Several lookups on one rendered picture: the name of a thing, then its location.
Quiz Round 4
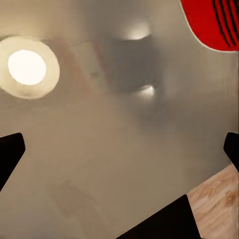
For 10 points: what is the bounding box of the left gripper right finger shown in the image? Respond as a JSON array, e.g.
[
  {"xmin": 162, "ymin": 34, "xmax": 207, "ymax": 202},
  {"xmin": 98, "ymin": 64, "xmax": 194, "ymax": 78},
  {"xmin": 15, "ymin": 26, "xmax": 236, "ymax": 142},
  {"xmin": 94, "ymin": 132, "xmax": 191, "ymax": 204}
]
[{"xmin": 224, "ymin": 132, "xmax": 239, "ymax": 171}]

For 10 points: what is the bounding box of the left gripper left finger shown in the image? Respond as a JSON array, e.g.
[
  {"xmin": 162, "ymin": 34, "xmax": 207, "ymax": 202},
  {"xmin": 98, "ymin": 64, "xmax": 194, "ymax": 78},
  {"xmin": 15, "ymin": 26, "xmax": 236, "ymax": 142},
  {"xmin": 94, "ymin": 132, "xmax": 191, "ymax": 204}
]
[{"xmin": 0, "ymin": 132, "xmax": 25, "ymax": 191}]

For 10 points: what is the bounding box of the radio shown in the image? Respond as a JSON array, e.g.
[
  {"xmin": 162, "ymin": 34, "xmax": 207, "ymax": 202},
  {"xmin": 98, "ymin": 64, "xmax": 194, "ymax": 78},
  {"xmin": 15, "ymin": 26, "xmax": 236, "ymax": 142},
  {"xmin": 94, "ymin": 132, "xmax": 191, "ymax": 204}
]
[{"xmin": 179, "ymin": 0, "xmax": 239, "ymax": 53}]

